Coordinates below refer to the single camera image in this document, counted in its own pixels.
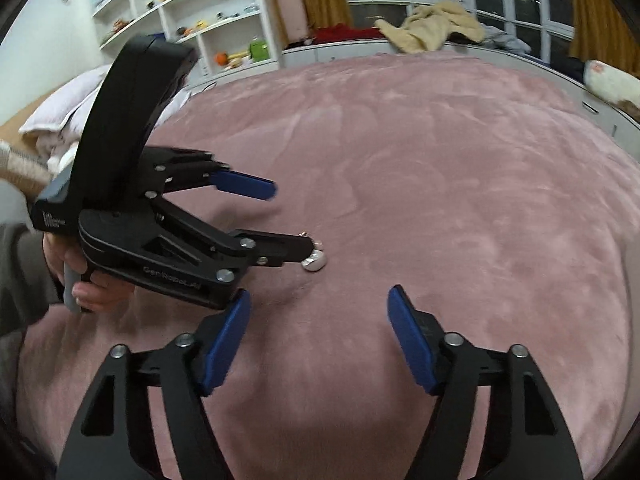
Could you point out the white flower pillow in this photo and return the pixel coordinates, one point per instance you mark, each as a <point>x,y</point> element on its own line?
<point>610,80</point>

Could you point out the beige plaid cushion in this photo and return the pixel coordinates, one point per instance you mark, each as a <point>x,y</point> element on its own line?
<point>20,160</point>

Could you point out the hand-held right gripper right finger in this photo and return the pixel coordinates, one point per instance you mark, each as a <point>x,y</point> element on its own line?
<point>410,345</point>

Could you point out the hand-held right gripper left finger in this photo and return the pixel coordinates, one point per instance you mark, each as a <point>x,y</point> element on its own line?
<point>225,345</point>

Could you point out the orange toy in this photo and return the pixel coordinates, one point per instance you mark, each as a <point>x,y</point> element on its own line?
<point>221,59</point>

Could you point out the grey-blue clothes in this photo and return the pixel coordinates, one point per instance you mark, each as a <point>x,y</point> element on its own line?
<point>505,40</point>

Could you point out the white quilt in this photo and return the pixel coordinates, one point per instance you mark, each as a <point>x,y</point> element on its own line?
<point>65,110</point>

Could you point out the pink plush blanket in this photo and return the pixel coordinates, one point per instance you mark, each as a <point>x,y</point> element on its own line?
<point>425,160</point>

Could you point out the person's left hand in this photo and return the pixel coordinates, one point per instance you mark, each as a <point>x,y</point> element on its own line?
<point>105,292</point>

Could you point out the red cloth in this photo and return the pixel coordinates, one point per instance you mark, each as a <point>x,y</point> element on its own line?
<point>345,34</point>

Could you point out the yellow toy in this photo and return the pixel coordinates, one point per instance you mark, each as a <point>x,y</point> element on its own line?
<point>239,59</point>

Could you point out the green toy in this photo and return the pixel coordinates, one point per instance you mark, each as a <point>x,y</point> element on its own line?
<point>259,49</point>

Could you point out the white bookshelf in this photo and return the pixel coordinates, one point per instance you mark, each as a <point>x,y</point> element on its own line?
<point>267,10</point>

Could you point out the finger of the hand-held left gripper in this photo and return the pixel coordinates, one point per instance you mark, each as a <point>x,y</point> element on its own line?
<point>240,182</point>
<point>270,250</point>

